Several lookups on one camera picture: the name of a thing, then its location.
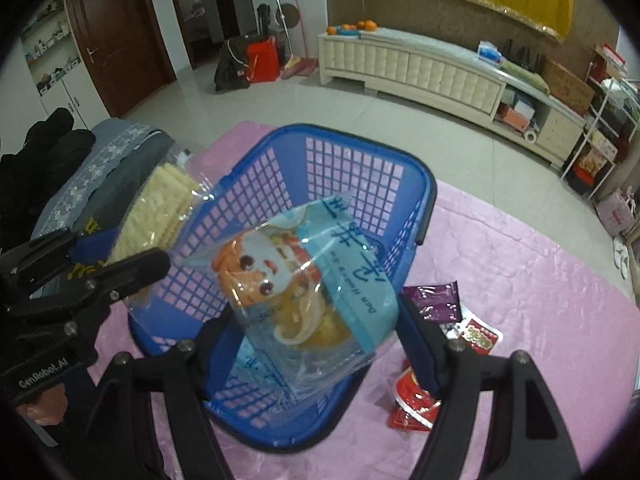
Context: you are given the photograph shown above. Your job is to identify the pink broom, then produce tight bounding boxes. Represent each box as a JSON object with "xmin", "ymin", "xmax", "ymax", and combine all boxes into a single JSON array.
[{"xmin": 280, "ymin": 0, "xmax": 319, "ymax": 80}]

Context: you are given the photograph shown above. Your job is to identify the blue plastic basket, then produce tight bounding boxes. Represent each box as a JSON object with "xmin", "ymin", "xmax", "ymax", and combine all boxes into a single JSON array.
[{"xmin": 127, "ymin": 122, "xmax": 437, "ymax": 454}]

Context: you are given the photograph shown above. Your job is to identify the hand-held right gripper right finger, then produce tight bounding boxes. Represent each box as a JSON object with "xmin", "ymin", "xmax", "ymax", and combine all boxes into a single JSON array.
[{"xmin": 397, "ymin": 294, "xmax": 583, "ymax": 480}]

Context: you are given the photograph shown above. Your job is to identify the blue tissue box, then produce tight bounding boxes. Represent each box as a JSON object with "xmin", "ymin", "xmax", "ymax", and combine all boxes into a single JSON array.
[{"xmin": 476, "ymin": 41, "xmax": 504, "ymax": 65}]

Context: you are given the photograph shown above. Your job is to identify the white slippers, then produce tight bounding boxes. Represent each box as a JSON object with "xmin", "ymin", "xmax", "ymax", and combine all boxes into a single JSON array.
[{"xmin": 612, "ymin": 237, "xmax": 634, "ymax": 281}]

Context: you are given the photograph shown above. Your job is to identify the dark bottles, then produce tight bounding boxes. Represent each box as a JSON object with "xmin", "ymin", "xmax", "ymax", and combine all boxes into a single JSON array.
[{"xmin": 502, "ymin": 39, "xmax": 546, "ymax": 71}]

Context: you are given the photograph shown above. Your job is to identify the grey cloth with yellow print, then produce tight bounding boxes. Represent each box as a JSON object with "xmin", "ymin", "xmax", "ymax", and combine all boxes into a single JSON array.
[{"xmin": 30, "ymin": 119, "xmax": 193, "ymax": 271}]

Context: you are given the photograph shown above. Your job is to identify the white metal rack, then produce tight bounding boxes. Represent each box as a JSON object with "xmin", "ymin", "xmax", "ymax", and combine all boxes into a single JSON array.
[{"xmin": 560, "ymin": 44, "xmax": 640, "ymax": 202}]

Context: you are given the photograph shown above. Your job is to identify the orange box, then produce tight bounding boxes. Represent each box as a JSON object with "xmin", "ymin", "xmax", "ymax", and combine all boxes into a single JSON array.
[{"xmin": 501, "ymin": 105, "xmax": 532, "ymax": 130}]

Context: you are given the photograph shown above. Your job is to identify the plain red snack packet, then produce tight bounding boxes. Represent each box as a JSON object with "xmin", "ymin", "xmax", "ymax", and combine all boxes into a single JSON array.
[{"xmin": 387, "ymin": 359, "xmax": 442, "ymax": 432}]

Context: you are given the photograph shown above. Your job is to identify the red white-edged snack packet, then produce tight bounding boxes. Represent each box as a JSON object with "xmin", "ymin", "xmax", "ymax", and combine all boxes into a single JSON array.
[{"xmin": 442, "ymin": 316, "xmax": 503, "ymax": 357}]

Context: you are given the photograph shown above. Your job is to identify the white shelf cabinet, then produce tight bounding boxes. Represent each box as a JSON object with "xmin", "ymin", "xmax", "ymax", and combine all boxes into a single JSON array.
[{"xmin": 20, "ymin": 0, "xmax": 117, "ymax": 132}]

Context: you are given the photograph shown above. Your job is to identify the white TV cabinet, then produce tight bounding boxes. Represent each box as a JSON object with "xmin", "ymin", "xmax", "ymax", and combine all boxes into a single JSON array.
[{"xmin": 318, "ymin": 27, "xmax": 587, "ymax": 169}]

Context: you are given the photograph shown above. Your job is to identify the black cloth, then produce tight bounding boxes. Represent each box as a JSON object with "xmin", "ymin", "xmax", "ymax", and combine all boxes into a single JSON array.
[{"xmin": 0, "ymin": 107, "xmax": 97, "ymax": 256}]

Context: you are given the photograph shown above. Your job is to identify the dark wooden door frame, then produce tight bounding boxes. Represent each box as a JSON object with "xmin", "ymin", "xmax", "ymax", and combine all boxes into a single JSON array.
[{"xmin": 165, "ymin": 0, "xmax": 241, "ymax": 69}]

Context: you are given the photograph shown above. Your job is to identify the red white box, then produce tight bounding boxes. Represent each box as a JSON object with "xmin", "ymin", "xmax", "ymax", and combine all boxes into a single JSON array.
[{"xmin": 595, "ymin": 42, "xmax": 628, "ymax": 68}]

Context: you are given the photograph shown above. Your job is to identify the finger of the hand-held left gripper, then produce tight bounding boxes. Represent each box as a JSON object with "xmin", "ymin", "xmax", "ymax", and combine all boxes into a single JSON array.
[
  {"xmin": 10, "ymin": 247, "xmax": 172, "ymax": 356},
  {"xmin": 0, "ymin": 232, "xmax": 108, "ymax": 296}
]

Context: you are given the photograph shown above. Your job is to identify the clear wavy cracker packet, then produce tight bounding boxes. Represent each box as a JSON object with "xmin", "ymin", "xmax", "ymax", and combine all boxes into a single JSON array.
[{"xmin": 106, "ymin": 147, "xmax": 217, "ymax": 311}]

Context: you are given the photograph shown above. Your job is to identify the green folded cloth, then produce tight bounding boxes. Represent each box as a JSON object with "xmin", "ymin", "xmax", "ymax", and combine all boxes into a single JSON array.
[{"xmin": 501, "ymin": 57, "xmax": 551, "ymax": 95}]

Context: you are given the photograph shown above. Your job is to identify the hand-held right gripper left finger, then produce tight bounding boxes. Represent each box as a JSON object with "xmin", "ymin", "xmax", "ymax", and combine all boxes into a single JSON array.
[{"xmin": 65, "ymin": 317, "xmax": 241, "ymax": 480}]

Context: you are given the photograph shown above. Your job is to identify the black bag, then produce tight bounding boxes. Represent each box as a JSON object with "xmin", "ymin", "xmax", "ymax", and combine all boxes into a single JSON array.
[{"xmin": 214, "ymin": 37, "xmax": 251, "ymax": 94}]

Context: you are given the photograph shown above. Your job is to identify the red bag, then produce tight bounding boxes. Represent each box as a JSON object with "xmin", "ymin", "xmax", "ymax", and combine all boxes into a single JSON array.
[{"xmin": 245, "ymin": 37, "xmax": 281, "ymax": 84}]

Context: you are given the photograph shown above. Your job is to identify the pink tablecloth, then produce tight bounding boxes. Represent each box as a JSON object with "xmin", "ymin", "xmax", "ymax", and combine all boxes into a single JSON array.
[{"xmin": 95, "ymin": 120, "xmax": 640, "ymax": 480}]

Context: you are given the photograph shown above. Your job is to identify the white mop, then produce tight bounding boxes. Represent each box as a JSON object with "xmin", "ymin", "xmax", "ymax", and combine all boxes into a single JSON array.
[{"xmin": 274, "ymin": 0, "xmax": 302, "ymax": 61}]

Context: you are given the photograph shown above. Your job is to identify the purple snack packet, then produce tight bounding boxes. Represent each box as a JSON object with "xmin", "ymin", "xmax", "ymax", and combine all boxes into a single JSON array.
[{"xmin": 402, "ymin": 281, "xmax": 461, "ymax": 324}]

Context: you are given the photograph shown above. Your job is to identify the person's left hand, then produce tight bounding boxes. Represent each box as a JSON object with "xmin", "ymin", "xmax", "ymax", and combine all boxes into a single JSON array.
[{"xmin": 17, "ymin": 382, "xmax": 69, "ymax": 424}]

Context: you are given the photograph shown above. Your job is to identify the cardboard box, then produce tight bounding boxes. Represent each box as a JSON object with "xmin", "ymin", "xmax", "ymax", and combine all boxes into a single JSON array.
[{"xmin": 542, "ymin": 57, "xmax": 596, "ymax": 116}]

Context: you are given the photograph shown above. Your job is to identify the pink bag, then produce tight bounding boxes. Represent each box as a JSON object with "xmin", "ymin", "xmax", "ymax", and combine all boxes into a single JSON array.
[{"xmin": 596, "ymin": 187, "xmax": 640, "ymax": 236}]

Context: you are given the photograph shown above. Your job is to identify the dark wooden door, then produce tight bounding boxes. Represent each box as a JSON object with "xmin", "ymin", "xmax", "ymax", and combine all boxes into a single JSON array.
[{"xmin": 62, "ymin": 0, "xmax": 176, "ymax": 119}]

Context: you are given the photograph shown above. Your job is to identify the light blue pastry packet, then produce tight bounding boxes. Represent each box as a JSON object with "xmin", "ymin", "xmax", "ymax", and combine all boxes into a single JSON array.
[{"xmin": 182, "ymin": 191, "xmax": 402, "ymax": 402}]

